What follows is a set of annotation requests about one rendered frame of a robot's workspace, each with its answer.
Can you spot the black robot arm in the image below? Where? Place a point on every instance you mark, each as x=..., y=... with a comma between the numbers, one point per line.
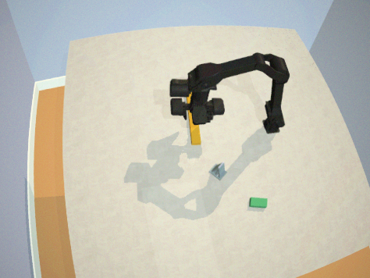
x=205, y=77

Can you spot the green rectangular block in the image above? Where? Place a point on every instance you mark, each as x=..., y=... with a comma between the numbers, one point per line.
x=258, y=202

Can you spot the yellow bar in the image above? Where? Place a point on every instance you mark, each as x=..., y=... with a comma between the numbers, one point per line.
x=194, y=129

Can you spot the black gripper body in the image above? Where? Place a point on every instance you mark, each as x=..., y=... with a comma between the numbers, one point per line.
x=178, y=108

